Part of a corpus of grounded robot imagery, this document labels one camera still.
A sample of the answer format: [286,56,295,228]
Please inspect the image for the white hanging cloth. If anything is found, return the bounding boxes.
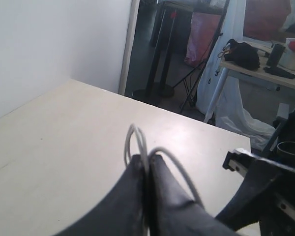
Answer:
[196,0,275,150]

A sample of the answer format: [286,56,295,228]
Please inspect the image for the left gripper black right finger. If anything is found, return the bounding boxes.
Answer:
[147,155,237,236]

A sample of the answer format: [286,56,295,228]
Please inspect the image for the red plastic bag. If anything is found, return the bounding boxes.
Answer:
[184,13,221,67]

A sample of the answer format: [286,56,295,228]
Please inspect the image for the black cylinder on table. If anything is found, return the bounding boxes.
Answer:
[266,44,285,67]

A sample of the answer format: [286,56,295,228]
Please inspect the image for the black pole stand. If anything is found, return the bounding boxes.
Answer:
[132,1,179,105]

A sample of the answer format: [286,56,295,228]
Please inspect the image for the black tripod stand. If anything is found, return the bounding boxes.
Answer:
[173,0,230,115]

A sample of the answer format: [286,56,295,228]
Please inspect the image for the black bag on table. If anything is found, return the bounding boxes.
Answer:
[224,39,260,70]

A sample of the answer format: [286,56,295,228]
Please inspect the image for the white wired earphones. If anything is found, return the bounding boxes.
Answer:
[123,124,205,209]

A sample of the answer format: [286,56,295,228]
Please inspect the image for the wooden side table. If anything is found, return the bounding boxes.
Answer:
[204,58,295,123]

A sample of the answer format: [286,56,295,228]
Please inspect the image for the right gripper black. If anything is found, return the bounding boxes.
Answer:
[215,93,295,236]

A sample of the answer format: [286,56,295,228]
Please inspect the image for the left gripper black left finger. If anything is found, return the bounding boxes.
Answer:
[57,155,147,236]

